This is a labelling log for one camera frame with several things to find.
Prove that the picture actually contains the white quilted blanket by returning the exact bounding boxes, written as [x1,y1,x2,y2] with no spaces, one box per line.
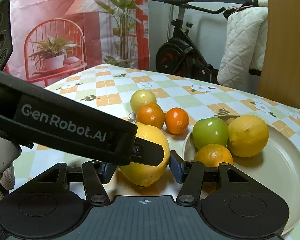
[217,6,269,88]

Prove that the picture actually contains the person's left hand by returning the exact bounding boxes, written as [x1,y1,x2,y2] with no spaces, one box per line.
[0,166,15,218]

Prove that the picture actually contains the beige round plate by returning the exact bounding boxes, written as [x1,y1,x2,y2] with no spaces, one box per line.
[182,115,300,238]

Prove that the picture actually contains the small orange tangerine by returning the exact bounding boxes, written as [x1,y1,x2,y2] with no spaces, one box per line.
[165,107,190,135]
[136,102,165,130]

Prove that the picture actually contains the yellow lemon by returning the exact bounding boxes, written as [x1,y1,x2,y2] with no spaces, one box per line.
[227,114,269,158]
[119,122,170,187]

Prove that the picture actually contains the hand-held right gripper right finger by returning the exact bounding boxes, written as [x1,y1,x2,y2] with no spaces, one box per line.
[169,150,251,204]

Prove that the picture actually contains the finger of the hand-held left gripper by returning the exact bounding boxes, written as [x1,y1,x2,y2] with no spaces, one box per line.
[129,137,165,167]

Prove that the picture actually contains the pink printed backdrop cloth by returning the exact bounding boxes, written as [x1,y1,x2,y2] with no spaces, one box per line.
[5,0,150,85]

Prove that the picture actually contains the green apple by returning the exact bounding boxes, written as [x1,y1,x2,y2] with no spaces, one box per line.
[192,117,229,150]

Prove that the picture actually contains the pale yellow-green apple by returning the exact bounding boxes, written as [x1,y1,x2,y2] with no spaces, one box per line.
[130,89,157,114]

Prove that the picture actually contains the large yellow-orange orange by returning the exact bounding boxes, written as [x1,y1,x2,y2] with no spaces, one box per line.
[194,144,234,193]

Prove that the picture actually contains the checkered floral tablecloth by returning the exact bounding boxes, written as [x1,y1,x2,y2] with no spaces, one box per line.
[9,64,300,240]

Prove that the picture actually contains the black exercise bike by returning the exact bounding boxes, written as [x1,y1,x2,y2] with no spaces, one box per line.
[155,0,228,83]

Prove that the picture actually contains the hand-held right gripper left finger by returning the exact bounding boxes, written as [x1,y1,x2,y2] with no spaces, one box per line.
[36,161,117,204]

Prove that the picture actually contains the dark cloth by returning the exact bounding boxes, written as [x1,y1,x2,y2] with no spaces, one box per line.
[224,0,259,18]

